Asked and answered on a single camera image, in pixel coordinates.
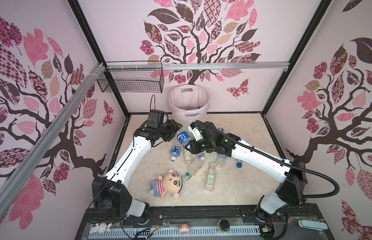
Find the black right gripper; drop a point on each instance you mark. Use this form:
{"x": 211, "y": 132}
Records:
{"x": 193, "y": 149}

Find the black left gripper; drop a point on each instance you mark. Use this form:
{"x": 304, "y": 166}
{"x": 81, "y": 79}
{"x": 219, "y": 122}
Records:
{"x": 174, "y": 127}

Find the blue label clear bottle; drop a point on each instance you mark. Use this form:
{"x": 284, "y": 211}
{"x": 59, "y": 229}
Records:
{"x": 183, "y": 137}

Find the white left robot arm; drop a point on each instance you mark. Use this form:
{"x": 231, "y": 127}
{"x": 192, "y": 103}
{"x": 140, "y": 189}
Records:
{"x": 110, "y": 193}

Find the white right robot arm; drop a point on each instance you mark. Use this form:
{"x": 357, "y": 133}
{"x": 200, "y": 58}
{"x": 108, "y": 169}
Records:
{"x": 290, "y": 175}

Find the white ribbed trash bin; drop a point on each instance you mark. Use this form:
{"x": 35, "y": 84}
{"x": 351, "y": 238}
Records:
{"x": 187, "y": 120}

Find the blue label water bottle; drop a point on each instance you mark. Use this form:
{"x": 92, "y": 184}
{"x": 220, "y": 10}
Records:
{"x": 221, "y": 160}

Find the green white label bottle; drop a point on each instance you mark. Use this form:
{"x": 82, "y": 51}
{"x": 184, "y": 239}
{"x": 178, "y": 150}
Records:
{"x": 188, "y": 157}

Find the blue cap small bottle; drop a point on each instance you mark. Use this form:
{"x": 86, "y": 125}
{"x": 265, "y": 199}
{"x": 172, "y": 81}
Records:
{"x": 175, "y": 153}

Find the tall clear bottle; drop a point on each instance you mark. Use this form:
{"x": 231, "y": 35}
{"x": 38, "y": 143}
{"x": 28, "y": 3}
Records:
{"x": 195, "y": 166}

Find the clear bottle green cap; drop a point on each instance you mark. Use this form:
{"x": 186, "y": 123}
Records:
{"x": 186, "y": 178}

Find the clear bottle green label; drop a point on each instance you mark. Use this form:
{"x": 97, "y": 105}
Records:
{"x": 209, "y": 186}

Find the cartoon boy plush doll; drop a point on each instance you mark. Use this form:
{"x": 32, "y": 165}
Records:
{"x": 170, "y": 184}

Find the black round knob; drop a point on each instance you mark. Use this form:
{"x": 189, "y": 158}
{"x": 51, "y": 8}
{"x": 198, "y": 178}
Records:
{"x": 223, "y": 225}

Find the red white small figurine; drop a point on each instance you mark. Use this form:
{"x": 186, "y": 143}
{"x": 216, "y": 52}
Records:
{"x": 184, "y": 229}

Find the white vent strip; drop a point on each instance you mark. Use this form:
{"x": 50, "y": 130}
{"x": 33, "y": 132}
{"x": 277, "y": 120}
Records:
{"x": 174, "y": 232}

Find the white bunny figurine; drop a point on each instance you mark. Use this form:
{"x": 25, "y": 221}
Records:
{"x": 101, "y": 228}

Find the black wire basket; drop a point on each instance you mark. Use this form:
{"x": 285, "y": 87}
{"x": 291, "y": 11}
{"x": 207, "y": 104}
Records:
{"x": 132, "y": 77}

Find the aluminium rail back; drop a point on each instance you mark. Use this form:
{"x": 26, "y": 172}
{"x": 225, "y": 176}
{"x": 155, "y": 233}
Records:
{"x": 214, "y": 66}

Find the aluminium rail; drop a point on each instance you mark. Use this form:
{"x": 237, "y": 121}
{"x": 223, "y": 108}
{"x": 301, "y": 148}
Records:
{"x": 18, "y": 179}
{"x": 214, "y": 66}

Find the white handle device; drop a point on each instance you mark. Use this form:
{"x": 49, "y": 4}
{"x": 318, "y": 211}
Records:
{"x": 313, "y": 225}

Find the aluminium rail left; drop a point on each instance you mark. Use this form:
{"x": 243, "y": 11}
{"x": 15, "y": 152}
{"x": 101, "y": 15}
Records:
{"x": 18, "y": 179}

